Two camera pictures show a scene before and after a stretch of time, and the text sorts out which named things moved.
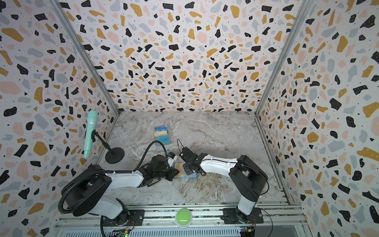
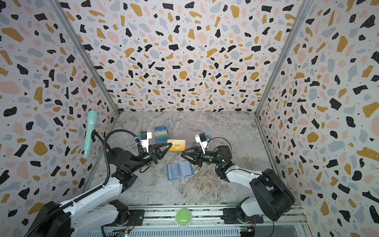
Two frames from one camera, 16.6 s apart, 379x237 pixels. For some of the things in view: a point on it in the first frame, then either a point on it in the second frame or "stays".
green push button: x=183 y=217 stays
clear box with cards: x=162 y=134 stays
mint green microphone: x=92 y=119 stays
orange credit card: x=182 y=173 → x=177 y=145
